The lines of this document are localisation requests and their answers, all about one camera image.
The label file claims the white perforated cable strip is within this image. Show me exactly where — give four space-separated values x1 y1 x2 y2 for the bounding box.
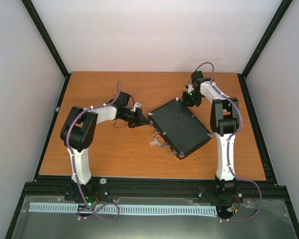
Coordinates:
28 202 217 217

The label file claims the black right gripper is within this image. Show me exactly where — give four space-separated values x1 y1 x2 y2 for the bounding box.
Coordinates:
182 91 203 108

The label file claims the black poker set case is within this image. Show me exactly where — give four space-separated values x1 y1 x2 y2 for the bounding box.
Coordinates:
148 98 213 160

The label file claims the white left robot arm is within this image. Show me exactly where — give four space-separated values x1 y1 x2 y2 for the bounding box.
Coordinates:
60 92 150 201

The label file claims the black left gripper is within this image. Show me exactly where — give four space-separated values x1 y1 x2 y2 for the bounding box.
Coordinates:
120 108 150 129

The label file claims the black aluminium frame rail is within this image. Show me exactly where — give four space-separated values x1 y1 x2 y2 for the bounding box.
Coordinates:
21 176 289 205

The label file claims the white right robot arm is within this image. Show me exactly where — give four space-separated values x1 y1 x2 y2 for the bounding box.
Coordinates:
182 71 241 182

